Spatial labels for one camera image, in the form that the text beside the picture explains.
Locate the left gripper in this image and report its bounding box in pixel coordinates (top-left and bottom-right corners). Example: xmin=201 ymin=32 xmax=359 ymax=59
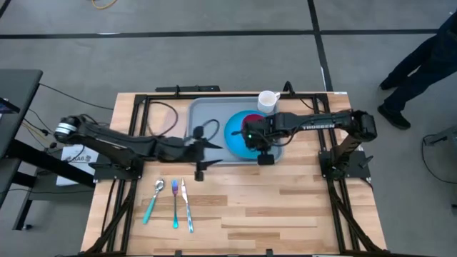
xmin=167 ymin=126 xmax=224 ymax=181

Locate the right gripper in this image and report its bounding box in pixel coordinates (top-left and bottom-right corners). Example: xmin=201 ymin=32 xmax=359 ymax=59
xmin=231 ymin=114 xmax=279 ymax=166

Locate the blue plastic plate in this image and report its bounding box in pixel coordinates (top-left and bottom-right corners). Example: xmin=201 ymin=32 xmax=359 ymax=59
xmin=224 ymin=109 xmax=276 ymax=161

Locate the magenta plastic bowl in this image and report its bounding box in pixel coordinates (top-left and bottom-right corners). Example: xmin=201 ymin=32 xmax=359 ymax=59
xmin=241 ymin=110 xmax=269 ymax=131

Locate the spoon with teal handle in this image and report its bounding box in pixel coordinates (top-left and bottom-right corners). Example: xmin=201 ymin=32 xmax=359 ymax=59
xmin=141 ymin=178 xmax=166 ymax=225

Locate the fork with iridescent handle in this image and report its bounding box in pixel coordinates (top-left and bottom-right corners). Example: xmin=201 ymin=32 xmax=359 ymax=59
xmin=171 ymin=179 xmax=179 ymax=230

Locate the grey plastic tray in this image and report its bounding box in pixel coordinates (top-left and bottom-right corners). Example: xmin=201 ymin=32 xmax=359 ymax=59
xmin=186 ymin=96 xmax=285 ymax=166

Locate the white mug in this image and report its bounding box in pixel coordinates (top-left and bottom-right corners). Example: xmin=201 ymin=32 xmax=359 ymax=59
xmin=256 ymin=90 xmax=282 ymax=114

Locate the black flat bar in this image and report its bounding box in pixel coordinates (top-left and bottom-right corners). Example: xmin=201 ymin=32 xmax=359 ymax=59
xmin=155 ymin=84 xmax=221 ymax=93

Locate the white paper sheet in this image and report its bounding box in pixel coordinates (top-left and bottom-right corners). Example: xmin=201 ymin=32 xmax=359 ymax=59
xmin=56 ymin=144 xmax=100 ymax=187

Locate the black desk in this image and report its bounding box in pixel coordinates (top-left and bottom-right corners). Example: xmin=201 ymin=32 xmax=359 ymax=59
xmin=0 ymin=69 xmax=96 ymax=231

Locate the person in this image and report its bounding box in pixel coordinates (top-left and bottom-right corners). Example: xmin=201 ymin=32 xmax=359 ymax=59
xmin=377 ymin=12 xmax=457 ymax=130

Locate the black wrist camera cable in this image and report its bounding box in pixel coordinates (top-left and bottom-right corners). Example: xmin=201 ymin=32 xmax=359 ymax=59
xmin=201 ymin=119 xmax=221 ymax=142

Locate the knife with iridescent handle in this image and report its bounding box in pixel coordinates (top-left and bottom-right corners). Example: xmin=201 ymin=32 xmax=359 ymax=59
xmin=180 ymin=178 xmax=195 ymax=234

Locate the black cable loop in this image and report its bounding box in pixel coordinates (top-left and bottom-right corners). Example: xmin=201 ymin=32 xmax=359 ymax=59
xmin=148 ymin=101 xmax=179 ymax=138

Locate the black aluminium table frame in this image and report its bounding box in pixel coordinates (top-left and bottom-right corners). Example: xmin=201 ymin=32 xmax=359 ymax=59
xmin=80 ymin=84 xmax=390 ymax=257

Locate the black floor cable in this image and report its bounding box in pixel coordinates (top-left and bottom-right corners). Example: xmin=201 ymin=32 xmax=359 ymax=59
xmin=421 ymin=134 xmax=457 ymax=186
xmin=38 ymin=82 xmax=115 ymax=111

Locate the yellow cable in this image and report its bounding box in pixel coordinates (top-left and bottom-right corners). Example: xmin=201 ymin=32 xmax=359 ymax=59
xmin=91 ymin=0 xmax=119 ymax=11

